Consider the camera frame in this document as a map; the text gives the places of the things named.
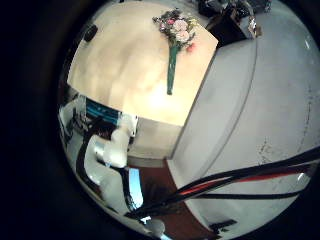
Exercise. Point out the artificial flower bouquet green stem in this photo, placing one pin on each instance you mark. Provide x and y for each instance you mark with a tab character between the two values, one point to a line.
181	31

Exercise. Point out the brown wooden base board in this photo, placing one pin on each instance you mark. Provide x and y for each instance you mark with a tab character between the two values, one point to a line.
156	185

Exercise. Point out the dark cabinet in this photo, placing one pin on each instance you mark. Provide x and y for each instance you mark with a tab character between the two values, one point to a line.
226	30

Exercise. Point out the teal table frame bar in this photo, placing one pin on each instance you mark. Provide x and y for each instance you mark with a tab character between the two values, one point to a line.
100	111

